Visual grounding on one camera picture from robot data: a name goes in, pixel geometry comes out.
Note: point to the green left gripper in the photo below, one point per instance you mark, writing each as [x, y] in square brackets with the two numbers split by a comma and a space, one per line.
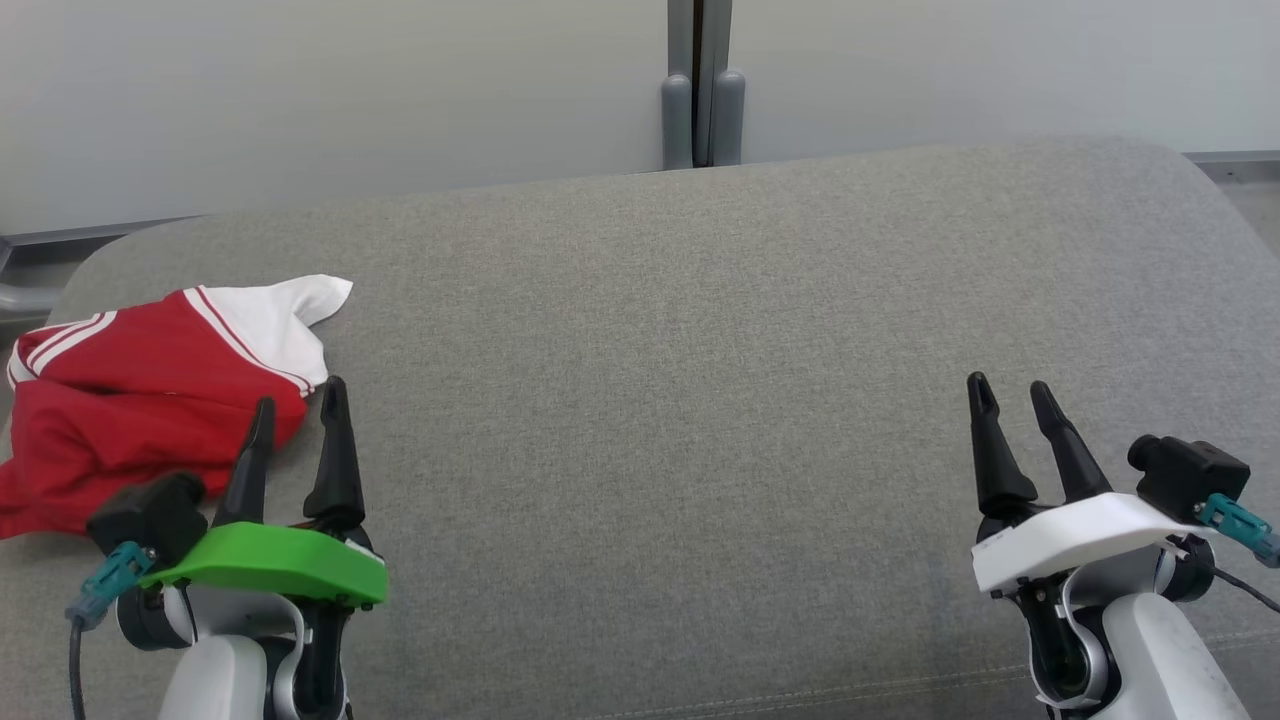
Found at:
[270, 565]

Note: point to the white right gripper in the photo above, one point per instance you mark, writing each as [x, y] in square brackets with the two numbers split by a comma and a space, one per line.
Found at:
[1070, 540]

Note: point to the red shorts white stripe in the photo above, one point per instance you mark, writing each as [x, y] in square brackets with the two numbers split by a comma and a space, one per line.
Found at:
[120, 450]

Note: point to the grey baseboard strip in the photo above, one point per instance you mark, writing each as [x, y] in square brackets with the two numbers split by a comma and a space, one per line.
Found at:
[100, 232]
[1240, 165]

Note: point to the grey fabric sofa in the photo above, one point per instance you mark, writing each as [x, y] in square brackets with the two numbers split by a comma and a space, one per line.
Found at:
[650, 400]

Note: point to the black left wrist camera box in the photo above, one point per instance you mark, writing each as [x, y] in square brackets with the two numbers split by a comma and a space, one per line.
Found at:
[150, 515]

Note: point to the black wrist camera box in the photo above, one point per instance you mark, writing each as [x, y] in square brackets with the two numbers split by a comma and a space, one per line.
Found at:
[150, 515]
[1190, 475]

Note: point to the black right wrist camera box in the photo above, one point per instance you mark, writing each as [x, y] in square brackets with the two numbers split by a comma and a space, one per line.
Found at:
[1190, 475]

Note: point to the grey partition joint post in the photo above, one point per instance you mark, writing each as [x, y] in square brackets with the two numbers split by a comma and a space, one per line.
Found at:
[678, 120]

